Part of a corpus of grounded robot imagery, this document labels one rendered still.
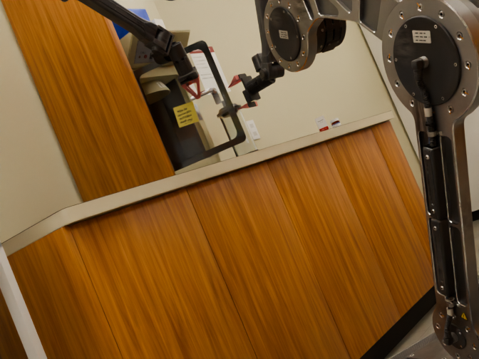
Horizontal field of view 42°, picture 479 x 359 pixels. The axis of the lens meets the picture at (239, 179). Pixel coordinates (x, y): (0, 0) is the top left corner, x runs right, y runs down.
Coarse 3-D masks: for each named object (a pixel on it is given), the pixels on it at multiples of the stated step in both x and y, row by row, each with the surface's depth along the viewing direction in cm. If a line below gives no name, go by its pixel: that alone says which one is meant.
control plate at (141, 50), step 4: (140, 44) 228; (144, 44) 229; (136, 48) 227; (140, 48) 228; (144, 48) 230; (148, 48) 232; (136, 52) 228; (140, 52) 229; (144, 52) 231; (148, 52) 233; (136, 56) 228; (140, 56) 230; (148, 56) 234; (136, 60) 229; (140, 60) 231; (144, 60) 233; (148, 60) 234; (152, 60) 236
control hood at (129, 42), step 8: (176, 32) 240; (184, 32) 244; (120, 40) 226; (128, 40) 224; (136, 40) 225; (176, 40) 242; (184, 40) 246; (128, 48) 225; (128, 56) 226; (136, 64) 230; (144, 64) 234
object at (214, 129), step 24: (192, 48) 225; (144, 72) 227; (168, 72) 226; (216, 72) 224; (144, 96) 227; (168, 96) 226; (216, 96) 224; (168, 120) 226; (216, 120) 224; (168, 144) 226; (192, 144) 225; (216, 144) 224
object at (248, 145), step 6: (240, 114) 252; (240, 120) 251; (246, 126) 252; (246, 132) 251; (246, 138) 250; (252, 138) 253; (240, 144) 250; (246, 144) 250; (252, 144) 251; (240, 150) 250; (246, 150) 250; (252, 150) 250
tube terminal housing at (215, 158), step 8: (120, 0) 241; (128, 0) 244; (136, 0) 247; (144, 0) 251; (152, 0) 254; (128, 8) 242; (136, 8) 246; (144, 8) 249; (152, 8) 253; (152, 16) 251; (200, 160) 242; (208, 160) 246; (216, 160) 249; (184, 168) 234; (192, 168) 238
